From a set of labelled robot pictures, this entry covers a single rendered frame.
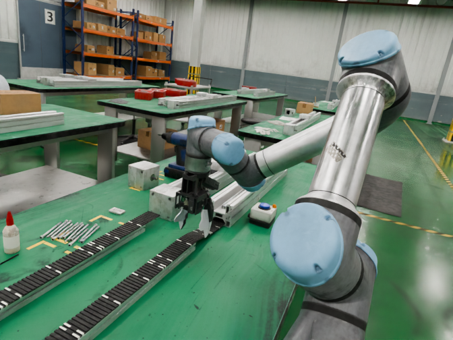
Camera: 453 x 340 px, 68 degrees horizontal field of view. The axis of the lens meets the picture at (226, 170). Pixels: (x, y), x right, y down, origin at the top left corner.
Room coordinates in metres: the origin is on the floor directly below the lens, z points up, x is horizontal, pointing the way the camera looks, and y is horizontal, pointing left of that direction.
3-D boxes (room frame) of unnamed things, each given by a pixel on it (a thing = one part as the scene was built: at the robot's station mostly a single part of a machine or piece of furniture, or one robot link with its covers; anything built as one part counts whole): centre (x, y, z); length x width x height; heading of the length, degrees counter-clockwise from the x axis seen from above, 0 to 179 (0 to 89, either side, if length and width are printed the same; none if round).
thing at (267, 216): (1.17, -0.15, 0.81); 0.10 x 0.08 x 0.06; 68
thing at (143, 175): (1.38, 0.35, 0.83); 0.11 x 0.10 x 0.10; 63
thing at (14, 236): (0.79, 0.55, 0.84); 0.04 x 0.04 x 0.12
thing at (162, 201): (1.13, 0.19, 0.83); 0.12 x 0.09 x 0.10; 68
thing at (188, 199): (0.91, 0.09, 0.97); 0.09 x 0.08 x 0.12; 158
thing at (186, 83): (6.50, 0.89, 0.50); 1.03 x 0.55 x 1.01; 164
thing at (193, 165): (0.92, 0.08, 1.05); 0.08 x 0.08 x 0.05
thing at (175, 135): (1.56, 0.26, 0.89); 0.20 x 0.08 x 0.22; 69
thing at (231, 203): (1.47, -0.15, 0.82); 0.80 x 0.10 x 0.09; 158
